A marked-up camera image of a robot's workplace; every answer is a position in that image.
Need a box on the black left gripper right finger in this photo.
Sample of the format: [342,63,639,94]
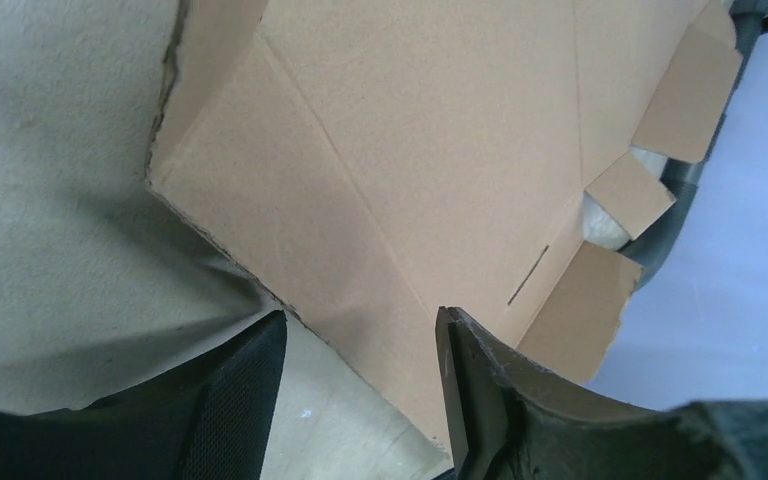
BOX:
[435,307,768,479]

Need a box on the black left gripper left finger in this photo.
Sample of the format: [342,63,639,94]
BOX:
[0,310,287,479]

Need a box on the brown cardboard box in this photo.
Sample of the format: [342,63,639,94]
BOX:
[146,1,742,448]

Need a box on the black corrugated hose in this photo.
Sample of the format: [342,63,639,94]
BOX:
[619,0,768,293]

